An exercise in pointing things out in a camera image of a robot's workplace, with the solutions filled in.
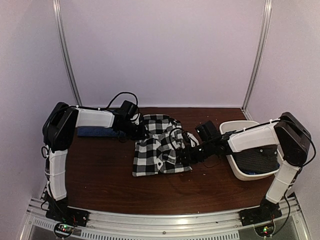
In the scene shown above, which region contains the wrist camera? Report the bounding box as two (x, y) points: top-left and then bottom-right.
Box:
(186, 132), (200, 148)
(131, 112), (142, 125)

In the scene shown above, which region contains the front aluminium rail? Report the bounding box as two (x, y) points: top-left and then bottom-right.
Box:
(17, 196), (311, 240)

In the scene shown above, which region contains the aluminium frame post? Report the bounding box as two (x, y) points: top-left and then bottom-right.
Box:
(242, 0), (273, 112)
(52, 0), (83, 106)

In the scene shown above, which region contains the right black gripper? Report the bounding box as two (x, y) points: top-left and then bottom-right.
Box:
(177, 140), (215, 164)

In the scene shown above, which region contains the dark striped shirt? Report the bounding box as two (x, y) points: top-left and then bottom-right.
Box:
(232, 145), (280, 175)

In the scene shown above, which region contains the right small circuit board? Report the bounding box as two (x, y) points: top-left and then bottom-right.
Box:
(254, 222), (275, 238)

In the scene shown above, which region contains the white plastic basket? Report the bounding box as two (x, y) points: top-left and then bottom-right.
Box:
(219, 120), (283, 181)

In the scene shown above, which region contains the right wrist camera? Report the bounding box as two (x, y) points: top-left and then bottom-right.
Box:
(186, 132), (200, 148)

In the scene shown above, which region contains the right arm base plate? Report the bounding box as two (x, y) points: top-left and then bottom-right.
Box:
(239, 206), (282, 226)

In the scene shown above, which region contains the left small circuit board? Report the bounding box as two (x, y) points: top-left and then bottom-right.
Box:
(53, 222), (75, 238)

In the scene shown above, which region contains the small circuit board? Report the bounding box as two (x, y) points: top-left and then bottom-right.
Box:
(53, 222), (75, 238)
(254, 222), (275, 238)

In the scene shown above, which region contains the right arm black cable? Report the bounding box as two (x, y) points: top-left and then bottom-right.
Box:
(168, 127), (191, 153)

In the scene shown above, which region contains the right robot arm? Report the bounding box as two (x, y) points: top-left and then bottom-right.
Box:
(177, 112), (314, 221)

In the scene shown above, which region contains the left aluminium frame post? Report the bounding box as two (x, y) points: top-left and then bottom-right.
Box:
(52, 0), (83, 106)

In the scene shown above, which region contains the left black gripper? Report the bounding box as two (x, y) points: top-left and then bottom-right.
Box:
(118, 120), (150, 141)

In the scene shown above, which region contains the right aluminium frame post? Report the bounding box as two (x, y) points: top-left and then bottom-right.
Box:
(242, 0), (273, 112)

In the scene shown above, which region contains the folded blue shirt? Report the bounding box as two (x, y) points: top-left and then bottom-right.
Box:
(77, 126), (126, 138)

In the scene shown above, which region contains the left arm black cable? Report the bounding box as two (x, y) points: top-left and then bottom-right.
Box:
(104, 91), (140, 113)

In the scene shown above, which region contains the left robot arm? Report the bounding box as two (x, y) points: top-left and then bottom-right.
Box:
(42, 100), (144, 222)

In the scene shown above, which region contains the black white checked shirt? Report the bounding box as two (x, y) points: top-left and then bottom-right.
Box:
(132, 114), (193, 177)

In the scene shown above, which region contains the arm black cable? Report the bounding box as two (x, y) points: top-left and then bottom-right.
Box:
(104, 91), (140, 113)
(168, 127), (191, 153)

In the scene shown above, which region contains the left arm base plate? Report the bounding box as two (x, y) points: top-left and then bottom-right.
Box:
(45, 206), (89, 227)

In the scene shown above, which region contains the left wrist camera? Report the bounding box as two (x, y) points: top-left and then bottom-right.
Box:
(131, 112), (142, 125)

